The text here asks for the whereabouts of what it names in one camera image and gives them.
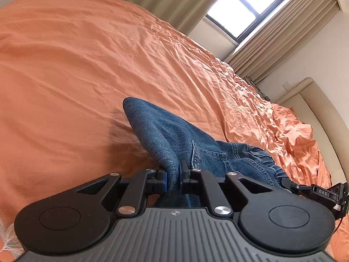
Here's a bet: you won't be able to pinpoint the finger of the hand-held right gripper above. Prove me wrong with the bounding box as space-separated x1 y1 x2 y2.
280 177 315 197

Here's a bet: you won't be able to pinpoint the orange bed blanket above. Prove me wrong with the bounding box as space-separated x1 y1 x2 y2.
0 0 349 262

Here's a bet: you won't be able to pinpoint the black charger cable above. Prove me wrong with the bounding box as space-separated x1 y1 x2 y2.
245 76 271 101

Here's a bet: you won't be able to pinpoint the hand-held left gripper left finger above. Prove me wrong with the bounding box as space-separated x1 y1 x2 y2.
76 169 168 215

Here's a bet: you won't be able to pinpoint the blue denim pants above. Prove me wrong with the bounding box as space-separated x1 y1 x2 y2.
122 97 287 208

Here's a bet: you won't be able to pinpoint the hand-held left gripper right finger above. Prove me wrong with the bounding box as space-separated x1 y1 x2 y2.
178 160 263 216

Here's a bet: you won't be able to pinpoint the cream padded headboard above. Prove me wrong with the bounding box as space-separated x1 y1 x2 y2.
274 77 349 176

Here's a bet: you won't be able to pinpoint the beige pleated curtain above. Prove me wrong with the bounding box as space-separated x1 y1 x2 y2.
72 0 239 36
226 0 342 81

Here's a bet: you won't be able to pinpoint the window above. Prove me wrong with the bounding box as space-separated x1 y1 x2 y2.
204 0 331 45

